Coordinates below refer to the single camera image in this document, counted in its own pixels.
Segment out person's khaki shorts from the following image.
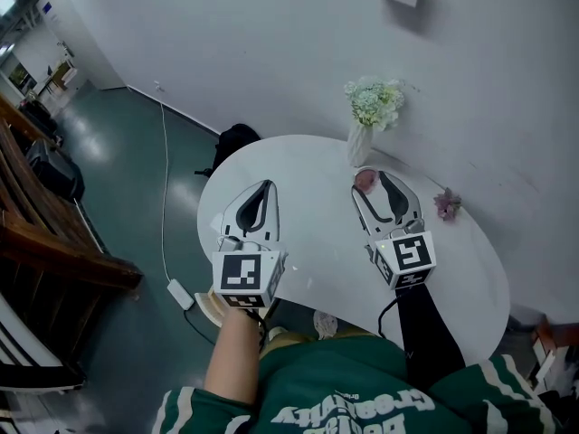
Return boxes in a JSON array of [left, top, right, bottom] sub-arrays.
[[260, 327, 376, 357]]

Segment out dark grey rolling case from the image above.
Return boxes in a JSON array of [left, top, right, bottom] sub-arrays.
[[24, 137, 87, 203]]

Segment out white flower bouquet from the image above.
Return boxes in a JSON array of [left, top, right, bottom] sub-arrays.
[[343, 75, 406, 133]]

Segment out wooden staircase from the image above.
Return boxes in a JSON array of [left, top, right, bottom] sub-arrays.
[[0, 92, 145, 393]]

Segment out small pink round object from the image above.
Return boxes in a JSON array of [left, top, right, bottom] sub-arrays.
[[354, 165, 379, 194]]

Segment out large wooden drawer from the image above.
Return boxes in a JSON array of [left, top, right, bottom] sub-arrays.
[[194, 287, 228, 330]]

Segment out white power adapter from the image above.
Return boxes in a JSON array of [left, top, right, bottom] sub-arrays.
[[166, 278, 196, 311]]

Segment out black backpack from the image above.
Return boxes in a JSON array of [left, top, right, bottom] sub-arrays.
[[194, 123, 263, 181]]

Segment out wooden bench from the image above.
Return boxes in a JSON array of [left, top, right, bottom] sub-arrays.
[[47, 59, 77, 92]]

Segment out person's left forearm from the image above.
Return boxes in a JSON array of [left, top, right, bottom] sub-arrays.
[[203, 307, 267, 410]]

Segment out black adapter cable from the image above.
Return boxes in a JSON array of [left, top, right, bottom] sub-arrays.
[[182, 307, 219, 348]]

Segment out person's right forearm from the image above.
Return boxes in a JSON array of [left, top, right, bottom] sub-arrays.
[[395, 282, 468, 387]]

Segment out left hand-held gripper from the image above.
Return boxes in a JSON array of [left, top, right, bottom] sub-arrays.
[[211, 179, 290, 311]]

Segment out small pink potted plant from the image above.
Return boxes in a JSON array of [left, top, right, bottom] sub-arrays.
[[432, 186, 464, 222]]

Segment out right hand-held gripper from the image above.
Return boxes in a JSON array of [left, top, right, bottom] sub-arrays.
[[351, 170, 438, 292]]

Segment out white power cable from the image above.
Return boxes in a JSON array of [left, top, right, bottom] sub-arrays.
[[159, 101, 176, 285]]

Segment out stack of cardboard boxes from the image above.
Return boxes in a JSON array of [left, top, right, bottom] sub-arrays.
[[528, 318, 572, 393]]

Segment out white round table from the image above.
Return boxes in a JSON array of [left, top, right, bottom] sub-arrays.
[[196, 134, 511, 366]]

